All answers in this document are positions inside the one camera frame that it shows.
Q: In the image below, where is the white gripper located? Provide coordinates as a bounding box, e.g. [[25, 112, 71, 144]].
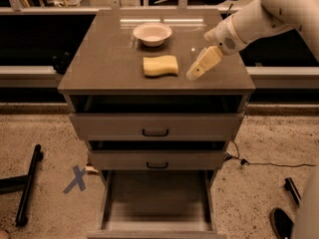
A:
[[186, 14, 247, 81]]

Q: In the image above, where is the yellow sponge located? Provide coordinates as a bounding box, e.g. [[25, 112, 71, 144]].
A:
[[143, 55, 178, 77]]

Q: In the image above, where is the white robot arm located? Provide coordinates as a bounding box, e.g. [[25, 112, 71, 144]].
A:
[[186, 0, 319, 239]]

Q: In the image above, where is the grey drawer cabinet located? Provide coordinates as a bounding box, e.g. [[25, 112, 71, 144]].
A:
[[57, 9, 256, 239]]

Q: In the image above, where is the top grey drawer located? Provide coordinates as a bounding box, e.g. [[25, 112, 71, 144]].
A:
[[70, 114, 243, 141]]

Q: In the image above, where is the grey drawer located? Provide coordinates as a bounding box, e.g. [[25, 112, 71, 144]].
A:
[[87, 170, 227, 239], [70, 114, 243, 141], [88, 150, 226, 170]]

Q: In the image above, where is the middle grey drawer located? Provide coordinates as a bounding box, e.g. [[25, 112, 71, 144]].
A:
[[88, 150, 226, 170]]

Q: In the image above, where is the bottom grey drawer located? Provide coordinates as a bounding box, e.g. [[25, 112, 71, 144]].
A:
[[87, 170, 227, 239]]

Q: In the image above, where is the white bowl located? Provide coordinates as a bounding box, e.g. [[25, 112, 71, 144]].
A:
[[133, 23, 172, 47]]

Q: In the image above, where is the black stand leg right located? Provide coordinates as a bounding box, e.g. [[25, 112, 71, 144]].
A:
[[284, 177, 301, 206]]

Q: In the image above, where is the black stand leg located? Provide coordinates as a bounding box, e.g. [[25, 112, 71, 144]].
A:
[[0, 144, 43, 227], [284, 177, 301, 206]]

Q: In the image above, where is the blue tape cross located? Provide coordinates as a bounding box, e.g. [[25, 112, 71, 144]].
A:
[[63, 165, 86, 194]]

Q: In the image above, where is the black shoe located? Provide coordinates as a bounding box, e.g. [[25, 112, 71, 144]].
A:
[[270, 208, 294, 239]]

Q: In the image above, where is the black stand leg left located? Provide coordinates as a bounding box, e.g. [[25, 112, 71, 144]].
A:
[[0, 144, 43, 227]]

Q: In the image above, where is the black cable on floor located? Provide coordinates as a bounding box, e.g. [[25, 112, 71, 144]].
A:
[[225, 140, 317, 168]]

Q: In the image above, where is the black clamp on rail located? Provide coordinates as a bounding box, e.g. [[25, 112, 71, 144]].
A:
[[52, 52, 70, 75]]

